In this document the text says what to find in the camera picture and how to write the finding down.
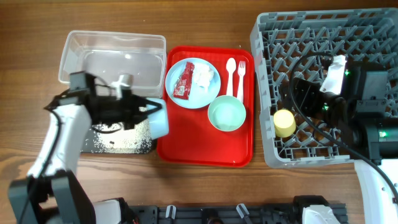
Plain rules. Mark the white plastic fork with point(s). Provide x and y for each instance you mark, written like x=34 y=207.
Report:
x=241 y=73

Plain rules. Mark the white plastic spoon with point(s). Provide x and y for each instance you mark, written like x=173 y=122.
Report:
x=231 y=67

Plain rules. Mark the white rice pile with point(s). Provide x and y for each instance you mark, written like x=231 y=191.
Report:
x=127 y=140

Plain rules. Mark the yellow plastic cup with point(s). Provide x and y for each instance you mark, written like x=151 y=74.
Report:
x=284 y=123

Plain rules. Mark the white napkin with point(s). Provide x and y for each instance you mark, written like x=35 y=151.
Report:
x=203 y=75

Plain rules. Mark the red ketchup packet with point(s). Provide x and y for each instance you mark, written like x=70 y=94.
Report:
x=184 y=82

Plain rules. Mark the grey dishwasher rack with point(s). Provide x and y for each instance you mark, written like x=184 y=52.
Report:
x=279 y=39

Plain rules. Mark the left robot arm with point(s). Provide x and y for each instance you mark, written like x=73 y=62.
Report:
x=51 y=193

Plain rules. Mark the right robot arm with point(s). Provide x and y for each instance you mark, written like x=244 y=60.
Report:
x=352 y=99

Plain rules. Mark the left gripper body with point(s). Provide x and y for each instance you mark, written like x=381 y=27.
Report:
x=116 y=111

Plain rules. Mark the black waste tray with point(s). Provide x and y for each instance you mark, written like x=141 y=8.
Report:
x=124 y=141

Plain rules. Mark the large light blue plate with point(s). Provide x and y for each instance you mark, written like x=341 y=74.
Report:
x=198 y=97

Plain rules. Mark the clear plastic bin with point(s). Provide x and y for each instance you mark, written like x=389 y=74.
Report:
x=111 y=54

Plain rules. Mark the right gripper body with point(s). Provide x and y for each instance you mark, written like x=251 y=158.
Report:
x=311 y=101

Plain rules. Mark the small light blue bowl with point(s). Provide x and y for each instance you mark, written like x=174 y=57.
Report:
x=158 y=121

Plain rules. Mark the mint green bowl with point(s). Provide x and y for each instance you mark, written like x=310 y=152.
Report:
x=226 y=113

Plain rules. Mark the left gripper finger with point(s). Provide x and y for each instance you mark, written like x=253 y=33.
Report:
x=150 y=114
x=140 y=101

